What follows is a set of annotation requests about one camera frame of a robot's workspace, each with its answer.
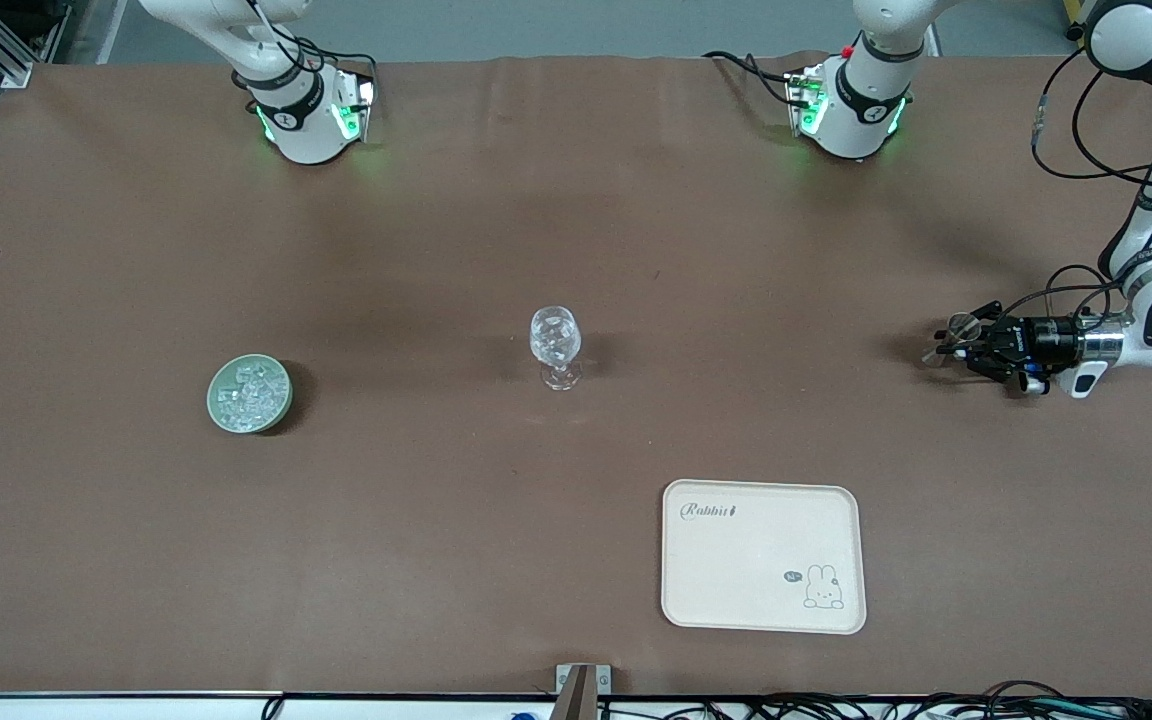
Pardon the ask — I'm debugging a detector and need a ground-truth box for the clear stemmed wine glass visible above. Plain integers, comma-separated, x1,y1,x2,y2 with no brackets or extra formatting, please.
529,306,583,391

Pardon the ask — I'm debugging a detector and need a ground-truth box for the clear ice cube pile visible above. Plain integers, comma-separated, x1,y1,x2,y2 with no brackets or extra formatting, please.
216,362,287,421

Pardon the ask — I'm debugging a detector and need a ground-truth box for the cream rabbit print tray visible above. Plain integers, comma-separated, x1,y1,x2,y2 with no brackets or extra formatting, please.
661,479,867,635

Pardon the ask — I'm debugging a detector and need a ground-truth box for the brown table cover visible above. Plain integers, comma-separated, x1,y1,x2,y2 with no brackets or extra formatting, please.
0,52,1152,698

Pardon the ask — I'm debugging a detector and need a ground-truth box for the green round bowl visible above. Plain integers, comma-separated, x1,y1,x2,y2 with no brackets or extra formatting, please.
206,354,294,435

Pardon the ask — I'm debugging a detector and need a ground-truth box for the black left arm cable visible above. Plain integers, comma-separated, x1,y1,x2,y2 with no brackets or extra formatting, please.
1001,45,1152,336

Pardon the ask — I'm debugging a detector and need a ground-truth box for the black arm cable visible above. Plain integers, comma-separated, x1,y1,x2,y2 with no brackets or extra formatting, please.
1001,45,1152,336
241,0,379,101

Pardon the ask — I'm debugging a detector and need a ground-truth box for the black base power cable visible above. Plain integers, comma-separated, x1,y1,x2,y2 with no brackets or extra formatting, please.
703,50,799,107

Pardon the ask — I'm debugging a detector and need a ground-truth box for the black cable tangle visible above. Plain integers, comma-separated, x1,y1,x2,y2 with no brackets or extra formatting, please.
596,680,1152,720

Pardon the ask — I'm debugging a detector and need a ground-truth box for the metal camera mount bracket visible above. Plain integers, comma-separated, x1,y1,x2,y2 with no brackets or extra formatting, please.
555,663,612,720

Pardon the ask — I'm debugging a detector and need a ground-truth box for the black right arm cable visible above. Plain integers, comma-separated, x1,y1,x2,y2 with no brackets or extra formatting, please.
241,0,379,101

